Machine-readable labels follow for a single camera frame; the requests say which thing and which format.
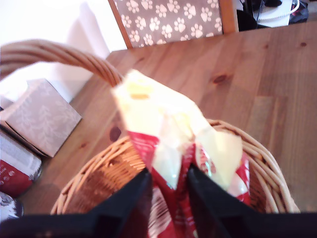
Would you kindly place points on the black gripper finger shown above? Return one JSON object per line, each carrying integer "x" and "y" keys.
{"x": 128, "y": 203}
{"x": 208, "y": 203}

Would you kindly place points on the red and white tin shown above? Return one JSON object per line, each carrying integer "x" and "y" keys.
{"x": 15, "y": 178}

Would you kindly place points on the grey leaf-print tissue box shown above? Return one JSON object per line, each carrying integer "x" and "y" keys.
{"x": 42, "y": 116}

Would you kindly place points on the white background appliance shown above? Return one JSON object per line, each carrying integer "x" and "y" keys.
{"x": 272, "y": 21}

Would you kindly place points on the red and cream egg bag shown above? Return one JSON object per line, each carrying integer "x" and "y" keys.
{"x": 158, "y": 124}

